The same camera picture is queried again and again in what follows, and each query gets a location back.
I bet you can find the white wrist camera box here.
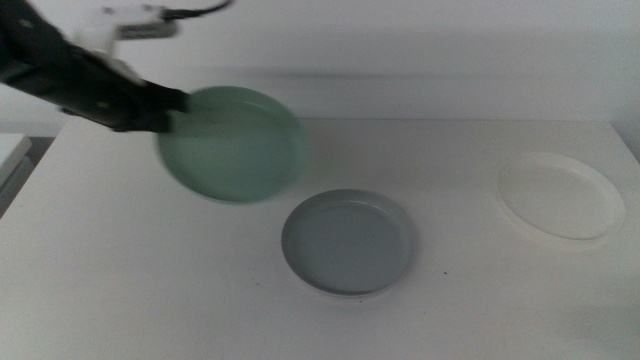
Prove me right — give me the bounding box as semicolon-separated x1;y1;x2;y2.
72;3;180;86

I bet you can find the black camera cable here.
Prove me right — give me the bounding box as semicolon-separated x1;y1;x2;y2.
162;0;236;22

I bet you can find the pale green shallow bowl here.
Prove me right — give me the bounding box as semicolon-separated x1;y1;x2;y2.
157;85;310;205

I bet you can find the white shallow bowl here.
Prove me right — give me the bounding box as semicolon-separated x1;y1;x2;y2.
496;151;627;249

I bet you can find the grey shallow bowl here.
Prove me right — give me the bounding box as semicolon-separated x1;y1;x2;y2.
280;188;416;297

